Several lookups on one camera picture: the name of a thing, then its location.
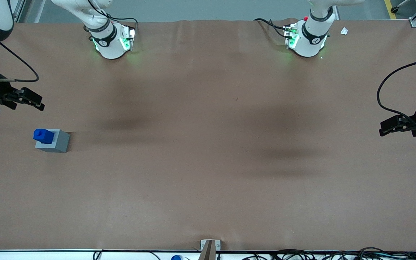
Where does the blue plastic part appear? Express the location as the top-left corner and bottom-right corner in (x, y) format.
(33, 129), (55, 144)

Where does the gray square base block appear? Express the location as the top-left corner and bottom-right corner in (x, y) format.
(35, 129), (70, 153)

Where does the black caster wheel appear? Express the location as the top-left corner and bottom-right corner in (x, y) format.
(390, 0), (411, 14)

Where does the brown table cover sheet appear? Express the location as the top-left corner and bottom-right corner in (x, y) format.
(0, 18), (416, 252)

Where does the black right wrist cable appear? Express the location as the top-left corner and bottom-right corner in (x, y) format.
(0, 40), (40, 83)

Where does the long black left wrist cable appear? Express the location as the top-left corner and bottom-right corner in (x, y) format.
(376, 57), (416, 122)

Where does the black right arm base cable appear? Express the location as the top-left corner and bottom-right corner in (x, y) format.
(101, 12), (139, 37)

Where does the black arm base cable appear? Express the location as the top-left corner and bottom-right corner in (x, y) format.
(101, 12), (139, 37)
(253, 18), (289, 39)

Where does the black tangled cable bundle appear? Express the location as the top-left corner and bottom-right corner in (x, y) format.
(240, 247), (416, 260)

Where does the black left arm base cable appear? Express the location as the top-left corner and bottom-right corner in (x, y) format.
(253, 18), (289, 39)

